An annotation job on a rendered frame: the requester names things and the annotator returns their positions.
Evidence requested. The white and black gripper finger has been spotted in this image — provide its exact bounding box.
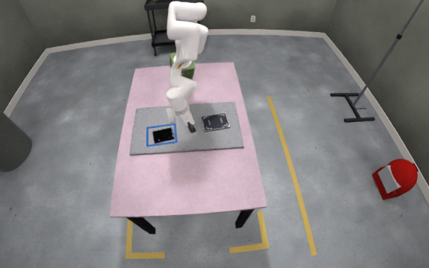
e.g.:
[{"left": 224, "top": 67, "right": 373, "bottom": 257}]
[{"left": 187, "top": 122, "right": 196, "bottom": 133}]

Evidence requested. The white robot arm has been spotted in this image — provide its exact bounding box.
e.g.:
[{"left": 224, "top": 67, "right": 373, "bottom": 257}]
[{"left": 166, "top": 1, "right": 209, "bottom": 124}]

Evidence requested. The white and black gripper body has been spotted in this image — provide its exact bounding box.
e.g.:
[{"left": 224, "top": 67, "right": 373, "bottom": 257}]
[{"left": 179, "top": 109, "right": 194, "bottom": 127}]

